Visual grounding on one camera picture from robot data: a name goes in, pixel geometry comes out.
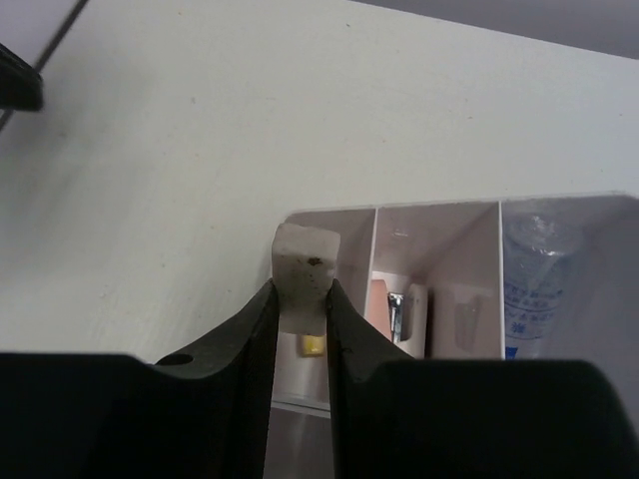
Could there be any clear blue glue tube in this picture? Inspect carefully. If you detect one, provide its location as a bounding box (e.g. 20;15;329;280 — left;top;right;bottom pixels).
502;202;596;360

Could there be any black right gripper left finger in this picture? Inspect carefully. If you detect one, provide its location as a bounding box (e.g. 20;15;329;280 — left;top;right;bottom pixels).
1;282;279;478

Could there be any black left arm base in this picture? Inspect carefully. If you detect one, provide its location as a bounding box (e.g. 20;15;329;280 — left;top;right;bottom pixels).
0;45;44;112

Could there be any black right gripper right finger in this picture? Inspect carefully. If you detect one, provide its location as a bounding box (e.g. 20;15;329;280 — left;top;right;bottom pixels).
326;284;638;478

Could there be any yellow beige eraser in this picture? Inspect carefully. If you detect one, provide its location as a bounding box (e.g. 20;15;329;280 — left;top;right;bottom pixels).
299;335;326;357

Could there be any grey white eraser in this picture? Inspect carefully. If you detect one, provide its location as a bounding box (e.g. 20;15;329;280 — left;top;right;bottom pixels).
272;223;340;336

